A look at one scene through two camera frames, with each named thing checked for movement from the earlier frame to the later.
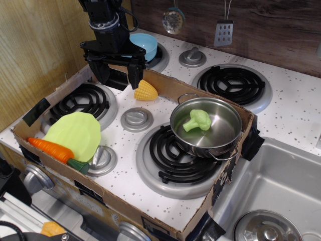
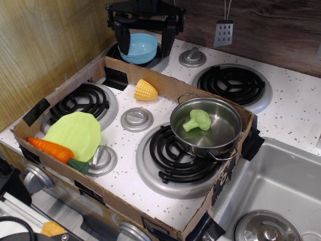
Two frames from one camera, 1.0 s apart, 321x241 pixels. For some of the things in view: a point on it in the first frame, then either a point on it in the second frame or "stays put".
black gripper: [114, 46] → [145, 14]
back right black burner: [241, 84] stays put
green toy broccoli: [199, 118] stays put
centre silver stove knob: [137, 119] stays put
